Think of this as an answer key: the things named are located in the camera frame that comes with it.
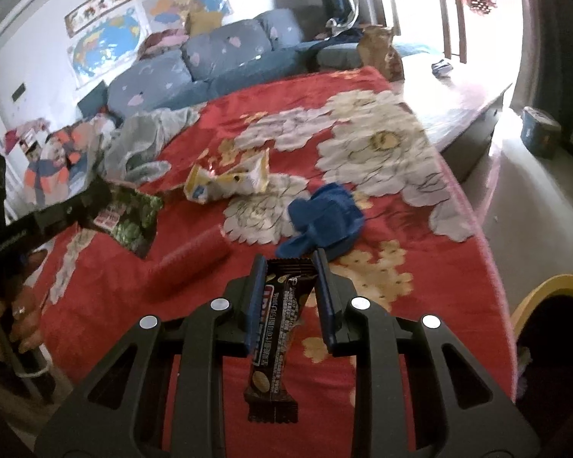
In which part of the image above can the red floral blanket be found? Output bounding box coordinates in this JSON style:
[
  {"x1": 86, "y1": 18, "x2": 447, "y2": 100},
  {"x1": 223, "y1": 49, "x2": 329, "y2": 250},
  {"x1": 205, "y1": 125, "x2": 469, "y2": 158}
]
[{"x1": 43, "y1": 66, "x2": 517, "y2": 458}]

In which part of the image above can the pile of pink clothes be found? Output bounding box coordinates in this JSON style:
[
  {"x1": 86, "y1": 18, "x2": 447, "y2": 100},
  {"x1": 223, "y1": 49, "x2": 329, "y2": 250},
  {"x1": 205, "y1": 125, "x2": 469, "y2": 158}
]
[{"x1": 138, "y1": 29, "x2": 190, "y2": 58}]

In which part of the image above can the blue cloth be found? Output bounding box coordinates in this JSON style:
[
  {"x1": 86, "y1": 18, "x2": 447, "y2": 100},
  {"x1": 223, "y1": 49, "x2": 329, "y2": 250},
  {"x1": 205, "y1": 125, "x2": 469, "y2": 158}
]
[{"x1": 276, "y1": 182, "x2": 366, "y2": 261}]

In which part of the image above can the green snack wrapper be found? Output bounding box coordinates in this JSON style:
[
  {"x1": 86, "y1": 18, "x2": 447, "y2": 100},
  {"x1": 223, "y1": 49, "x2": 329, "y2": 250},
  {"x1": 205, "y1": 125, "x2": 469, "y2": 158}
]
[{"x1": 93, "y1": 186, "x2": 166, "y2": 259}]

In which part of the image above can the wooden coffee table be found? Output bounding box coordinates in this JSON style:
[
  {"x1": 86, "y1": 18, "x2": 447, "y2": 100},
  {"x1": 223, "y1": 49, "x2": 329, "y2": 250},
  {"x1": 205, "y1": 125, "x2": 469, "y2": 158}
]
[{"x1": 392, "y1": 43, "x2": 515, "y2": 183}]

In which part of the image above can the dark brown snack wrapper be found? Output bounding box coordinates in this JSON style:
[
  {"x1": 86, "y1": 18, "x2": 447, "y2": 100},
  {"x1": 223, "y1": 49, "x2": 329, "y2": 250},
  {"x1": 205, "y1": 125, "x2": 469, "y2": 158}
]
[{"x1": 243, "y1": 256, "x2": 314, "y2": 425}]

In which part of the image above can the brown framed balcony door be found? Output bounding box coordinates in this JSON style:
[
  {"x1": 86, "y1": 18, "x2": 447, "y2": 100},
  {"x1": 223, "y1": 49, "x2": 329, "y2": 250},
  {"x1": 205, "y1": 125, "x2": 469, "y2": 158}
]
[{"x1": 372, "y1": 0, "x2": 469, "y2": 64}]

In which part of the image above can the yellow trash bin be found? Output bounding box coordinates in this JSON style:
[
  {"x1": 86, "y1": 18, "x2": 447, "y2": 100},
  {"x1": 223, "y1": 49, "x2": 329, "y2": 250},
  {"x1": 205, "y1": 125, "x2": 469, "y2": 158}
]
[{"x1": 512, "y1": 274, "x2": 573, "y2": 458}]

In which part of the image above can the teal cushion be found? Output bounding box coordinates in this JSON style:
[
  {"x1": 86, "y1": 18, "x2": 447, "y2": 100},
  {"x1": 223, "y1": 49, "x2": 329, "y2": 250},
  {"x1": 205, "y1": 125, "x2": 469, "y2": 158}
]
[{"x1": 78, "y1": 80, "x2": 111, "y2": 118}]

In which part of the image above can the dark garment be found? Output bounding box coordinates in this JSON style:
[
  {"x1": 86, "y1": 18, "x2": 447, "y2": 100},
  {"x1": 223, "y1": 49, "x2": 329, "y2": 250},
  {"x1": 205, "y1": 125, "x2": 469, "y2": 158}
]
[{"x1": 322, "y1": 16, "x2": 364, "y2": 42}]

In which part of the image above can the blue patterned sofa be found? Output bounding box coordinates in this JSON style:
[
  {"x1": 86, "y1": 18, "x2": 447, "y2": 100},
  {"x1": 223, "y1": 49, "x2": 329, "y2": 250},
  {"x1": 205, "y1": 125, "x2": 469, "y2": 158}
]
[{"x1": 79, "y1": 8, "x2": 446, "y2": 121}]

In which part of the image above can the long calligraphy wall poster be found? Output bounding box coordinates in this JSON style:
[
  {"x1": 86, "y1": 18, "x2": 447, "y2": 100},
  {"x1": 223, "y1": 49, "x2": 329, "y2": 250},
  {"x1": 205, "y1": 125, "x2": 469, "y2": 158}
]
[{"x1": 64, "y1": 0, "x2": 137, "y2": 37}]

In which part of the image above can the person's left hand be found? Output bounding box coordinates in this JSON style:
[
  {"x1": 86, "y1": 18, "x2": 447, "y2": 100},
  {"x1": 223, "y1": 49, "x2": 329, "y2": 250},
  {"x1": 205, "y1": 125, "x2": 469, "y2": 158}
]
[{"x1": 6, "y1": 252, "x2": 47, "y2": 352}]

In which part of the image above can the grey crumpled cloth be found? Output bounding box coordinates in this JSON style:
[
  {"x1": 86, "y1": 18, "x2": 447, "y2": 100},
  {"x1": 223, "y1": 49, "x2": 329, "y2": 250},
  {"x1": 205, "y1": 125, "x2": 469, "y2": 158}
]
[{"x1": 102, "y1": 106, "x2": 202, "y2": 185}]

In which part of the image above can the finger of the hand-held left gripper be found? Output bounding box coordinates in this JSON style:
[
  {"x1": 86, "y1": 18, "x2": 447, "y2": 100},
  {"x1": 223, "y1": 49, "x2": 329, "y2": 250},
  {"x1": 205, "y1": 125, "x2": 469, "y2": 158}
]
[{"x1": 33, "y1": 179, "x2": 114, "y2": 240}]

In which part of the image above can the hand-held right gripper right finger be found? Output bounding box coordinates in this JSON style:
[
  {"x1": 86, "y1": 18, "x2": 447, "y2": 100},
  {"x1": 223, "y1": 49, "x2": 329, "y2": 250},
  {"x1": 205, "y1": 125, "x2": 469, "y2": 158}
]
[{"x1": 312, "y1": 249, "x2": 541, "y2": 458}]

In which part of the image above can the orange plush toy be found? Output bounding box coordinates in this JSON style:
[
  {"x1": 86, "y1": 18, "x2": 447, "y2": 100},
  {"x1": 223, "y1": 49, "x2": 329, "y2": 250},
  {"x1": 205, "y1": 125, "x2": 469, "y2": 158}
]
[{"x1": 21, "y1": 117, "x2": 118, "y2": 207}]

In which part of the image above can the yellow white snack packet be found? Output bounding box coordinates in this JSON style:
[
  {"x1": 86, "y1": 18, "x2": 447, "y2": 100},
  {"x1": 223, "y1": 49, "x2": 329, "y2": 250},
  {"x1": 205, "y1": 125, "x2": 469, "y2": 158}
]
[{"x1": 185, "y1": 148, "x2": 271, "y2": 204}]

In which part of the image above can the yellow cushion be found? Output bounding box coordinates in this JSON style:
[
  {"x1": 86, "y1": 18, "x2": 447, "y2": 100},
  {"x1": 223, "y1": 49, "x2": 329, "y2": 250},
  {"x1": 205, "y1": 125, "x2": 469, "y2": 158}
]
[{"x1": 187, "y1": 7, "x2": 223, "y2": 37}]

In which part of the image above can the grey curtain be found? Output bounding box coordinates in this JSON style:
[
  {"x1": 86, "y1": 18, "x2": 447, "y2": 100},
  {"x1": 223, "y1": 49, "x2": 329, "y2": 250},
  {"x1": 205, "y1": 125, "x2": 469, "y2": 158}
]
[{"x1": 508, "y1": 0, "x2": 573, "y2": 163}]

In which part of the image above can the red cylindrical tube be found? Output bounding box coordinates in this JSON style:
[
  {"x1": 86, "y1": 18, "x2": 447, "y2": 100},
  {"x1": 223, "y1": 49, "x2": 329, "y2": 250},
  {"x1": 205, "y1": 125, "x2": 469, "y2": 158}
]
[{"x1": 146, "y1": 229, "x2": 230, "y2": 299}]

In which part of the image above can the brown paper bag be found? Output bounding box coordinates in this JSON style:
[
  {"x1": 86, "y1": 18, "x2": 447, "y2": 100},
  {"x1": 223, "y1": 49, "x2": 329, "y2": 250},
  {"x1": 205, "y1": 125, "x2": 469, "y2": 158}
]
[{"x1": 356, "y1": 25, "x2": 406, "y2": 82}]

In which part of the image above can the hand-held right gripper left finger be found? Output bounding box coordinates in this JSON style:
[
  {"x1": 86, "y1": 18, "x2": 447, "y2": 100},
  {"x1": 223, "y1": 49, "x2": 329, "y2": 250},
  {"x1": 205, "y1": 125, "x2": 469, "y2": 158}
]
[{"x1": 33, "y1": 255, "x2": 268, "y2": 458}]

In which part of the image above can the world map poster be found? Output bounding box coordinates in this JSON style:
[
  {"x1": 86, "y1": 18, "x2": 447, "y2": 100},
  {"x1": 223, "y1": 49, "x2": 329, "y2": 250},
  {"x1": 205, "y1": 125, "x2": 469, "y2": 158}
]
[{"x1": 67, "y1": 14, "x2": 143, "y2": 89}]

